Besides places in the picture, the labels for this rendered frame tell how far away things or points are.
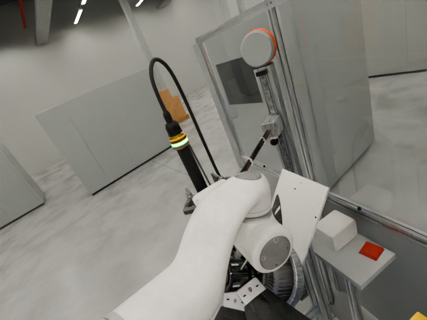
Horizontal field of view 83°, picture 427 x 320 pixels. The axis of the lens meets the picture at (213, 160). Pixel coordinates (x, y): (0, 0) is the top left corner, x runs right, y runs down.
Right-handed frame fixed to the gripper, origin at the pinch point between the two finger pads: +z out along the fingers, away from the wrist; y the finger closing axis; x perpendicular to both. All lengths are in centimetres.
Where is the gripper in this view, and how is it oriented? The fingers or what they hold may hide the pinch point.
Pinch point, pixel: (202, 186)
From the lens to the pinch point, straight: 67.2
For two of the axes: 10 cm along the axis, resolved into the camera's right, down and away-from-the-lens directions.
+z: -4.2, -2.5, 8.7
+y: 8.4, -4.8, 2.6
